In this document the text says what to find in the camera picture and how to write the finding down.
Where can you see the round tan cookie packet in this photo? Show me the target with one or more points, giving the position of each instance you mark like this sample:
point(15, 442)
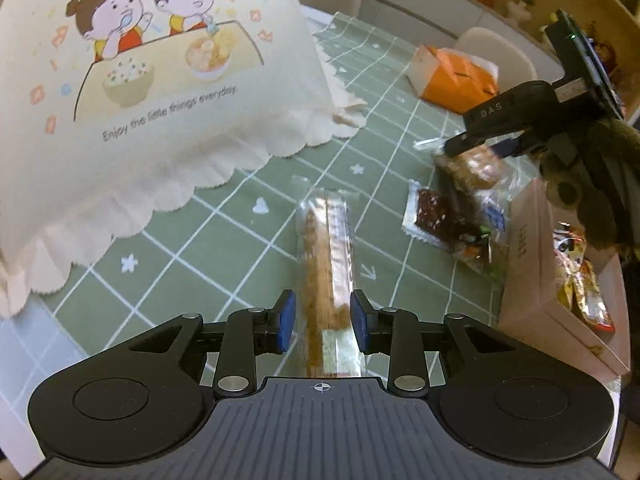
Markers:
point(475, 167)

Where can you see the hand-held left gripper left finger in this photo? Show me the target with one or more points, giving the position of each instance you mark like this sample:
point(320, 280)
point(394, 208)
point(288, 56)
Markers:
point(287, 320)

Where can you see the yellow snack packet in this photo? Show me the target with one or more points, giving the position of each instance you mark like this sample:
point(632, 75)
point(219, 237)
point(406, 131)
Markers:
point(585, 290)

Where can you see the person's right hand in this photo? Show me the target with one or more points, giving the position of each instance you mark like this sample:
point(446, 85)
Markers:
point(590, 175)

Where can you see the cartoon panda snack packet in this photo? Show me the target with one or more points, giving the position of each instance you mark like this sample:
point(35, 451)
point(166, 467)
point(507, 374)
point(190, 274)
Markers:
point(567, 242)

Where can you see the brown jerky packet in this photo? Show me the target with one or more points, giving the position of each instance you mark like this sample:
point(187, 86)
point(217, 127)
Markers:
point(430, 210)

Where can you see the orange tissue box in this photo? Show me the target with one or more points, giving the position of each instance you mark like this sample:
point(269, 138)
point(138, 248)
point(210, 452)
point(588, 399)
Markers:
point(460, 85)

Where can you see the pink cardboard box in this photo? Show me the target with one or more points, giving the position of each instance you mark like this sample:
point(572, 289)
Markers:
point(530, 280)

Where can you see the white cartoon printed bag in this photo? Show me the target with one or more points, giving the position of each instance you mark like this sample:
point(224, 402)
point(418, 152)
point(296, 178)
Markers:
point(150, 60)

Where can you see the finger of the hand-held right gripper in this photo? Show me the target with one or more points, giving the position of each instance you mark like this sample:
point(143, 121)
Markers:
point(505, 107)
point(500, 146)

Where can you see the white vase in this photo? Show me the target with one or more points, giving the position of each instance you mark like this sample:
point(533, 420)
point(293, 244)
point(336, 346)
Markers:
point(517, 10)

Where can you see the blue label cookie packet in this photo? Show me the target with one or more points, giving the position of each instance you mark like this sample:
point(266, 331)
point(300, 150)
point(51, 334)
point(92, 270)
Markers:
point(495, 217)

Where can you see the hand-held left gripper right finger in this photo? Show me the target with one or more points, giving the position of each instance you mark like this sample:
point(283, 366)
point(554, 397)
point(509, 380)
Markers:
point(361, 322)

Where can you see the green checked tablecloth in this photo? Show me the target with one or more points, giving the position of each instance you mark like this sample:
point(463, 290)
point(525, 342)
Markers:
point(225, 240)

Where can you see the long cereal bar packet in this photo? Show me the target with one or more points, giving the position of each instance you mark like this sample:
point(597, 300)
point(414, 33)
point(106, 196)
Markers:
point(325, 260)

